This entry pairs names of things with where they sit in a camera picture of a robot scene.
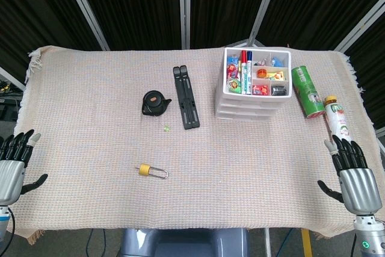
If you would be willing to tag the white plastic drawer organizer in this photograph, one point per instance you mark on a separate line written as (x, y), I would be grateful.
(240, 97)

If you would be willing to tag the white bottle yellow cap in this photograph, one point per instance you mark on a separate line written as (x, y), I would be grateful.
(337, 118)

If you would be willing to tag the colourful paper clips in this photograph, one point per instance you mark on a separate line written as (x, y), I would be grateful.
(232, 71)

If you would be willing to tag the blue whiteboard marker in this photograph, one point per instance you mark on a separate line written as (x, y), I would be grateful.
(249, 73)

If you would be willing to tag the small green candy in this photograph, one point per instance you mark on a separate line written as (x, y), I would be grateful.
(166, 128)

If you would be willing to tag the clear wrapped candy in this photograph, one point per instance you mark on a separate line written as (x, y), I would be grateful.
(261, 62)

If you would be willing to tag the orange round toy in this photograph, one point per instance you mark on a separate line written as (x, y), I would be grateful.
(261, 73)

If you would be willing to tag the blue candy packet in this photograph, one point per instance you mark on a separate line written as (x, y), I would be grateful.
(232, 60)

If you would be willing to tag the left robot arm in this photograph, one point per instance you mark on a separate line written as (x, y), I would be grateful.
(3, 219)

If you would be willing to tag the beige woven tablecloth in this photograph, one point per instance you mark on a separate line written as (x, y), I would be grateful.
(120, 148)

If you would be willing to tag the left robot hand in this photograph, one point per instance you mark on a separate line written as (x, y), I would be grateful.
(10, 175)

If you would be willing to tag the green cylindrical can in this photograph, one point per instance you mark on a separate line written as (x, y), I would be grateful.
(308, 93)

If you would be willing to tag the yellow candy packet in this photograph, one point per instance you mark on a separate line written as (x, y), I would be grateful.
(276, 75)

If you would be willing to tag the brass padlock with key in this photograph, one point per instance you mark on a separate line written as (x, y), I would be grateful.
(144, 169)

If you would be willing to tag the grey table leg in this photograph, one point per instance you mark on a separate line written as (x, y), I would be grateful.
(267, 243)

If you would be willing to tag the red whiteboard marker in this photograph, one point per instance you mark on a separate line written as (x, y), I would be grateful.
(244, 67)

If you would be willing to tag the black folding screen grey frames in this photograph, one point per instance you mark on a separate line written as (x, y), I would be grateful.
(135, 4)

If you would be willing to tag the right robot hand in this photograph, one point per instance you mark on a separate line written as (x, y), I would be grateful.
(359, 189)

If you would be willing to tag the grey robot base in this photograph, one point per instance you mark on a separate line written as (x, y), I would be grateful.
(183, 243)

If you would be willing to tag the green candy packet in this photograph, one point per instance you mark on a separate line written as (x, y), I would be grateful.
(234, 86)

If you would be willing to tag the red candy packet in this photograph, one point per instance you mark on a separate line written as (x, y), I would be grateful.
(260, 90)

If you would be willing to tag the black folding laptop stand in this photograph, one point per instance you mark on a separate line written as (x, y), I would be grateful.
(186, 97)

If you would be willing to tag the black teapot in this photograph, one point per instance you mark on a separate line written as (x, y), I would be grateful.
(153, 102)

